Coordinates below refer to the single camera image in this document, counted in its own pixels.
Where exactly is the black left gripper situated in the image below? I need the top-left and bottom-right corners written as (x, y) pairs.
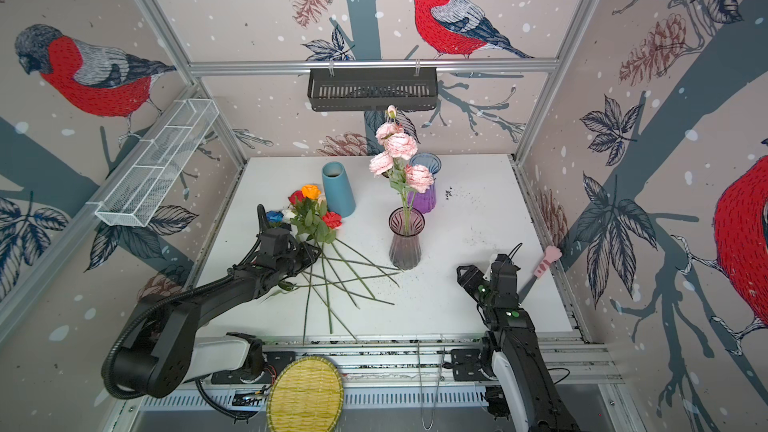
top-left (276, 240), bottom-right (323, 277)

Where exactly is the blue rose flower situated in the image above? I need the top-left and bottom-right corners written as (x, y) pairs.
top-left (266, 211), bottom-right (284, 224)

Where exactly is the smoky pink glass vase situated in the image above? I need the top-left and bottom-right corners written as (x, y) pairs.
top-left (388, 208), bottom-right (426, 270)

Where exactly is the pink carnation flower stem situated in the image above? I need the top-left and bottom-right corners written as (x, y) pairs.
top-left (404, 165), bottom-right (434, 234)

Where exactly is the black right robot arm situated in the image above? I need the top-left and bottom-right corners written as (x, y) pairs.
top-left (450, 254), bottom-right (580, 431)

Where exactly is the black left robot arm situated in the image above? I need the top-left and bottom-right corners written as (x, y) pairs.
top-left (101, 207), bottom-right (321, 400)

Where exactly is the teal ceramic vase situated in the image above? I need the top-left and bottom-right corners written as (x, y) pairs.
top-left (322, 162), bottom-right (356, 218)

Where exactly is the blue purple glass vase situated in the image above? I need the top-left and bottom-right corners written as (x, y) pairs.
top-left (410, 152), bottom-right (442, 214)

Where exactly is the dark red rose flower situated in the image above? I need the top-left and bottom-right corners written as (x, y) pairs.
top-left (289, 190), bottom-right (305, 205)

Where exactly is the orange rose flower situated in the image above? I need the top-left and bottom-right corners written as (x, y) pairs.
top-left (301, 184), bottom-right (321, 200)

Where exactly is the pink silicone spatula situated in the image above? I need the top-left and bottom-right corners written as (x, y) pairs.
top-left (518, 245), bottom-right (563, 302)

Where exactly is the yellow woven round mat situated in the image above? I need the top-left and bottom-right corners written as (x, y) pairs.
top-left (266, 356), bottom-right (344, 432)

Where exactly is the white mesh wall shelf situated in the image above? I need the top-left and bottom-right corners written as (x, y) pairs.
top-left (95, 98), bottom-right (219, 227)

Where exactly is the black hanging wire basket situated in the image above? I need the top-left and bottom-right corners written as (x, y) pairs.
top-left (307, 67), bottom-right (438, 112)

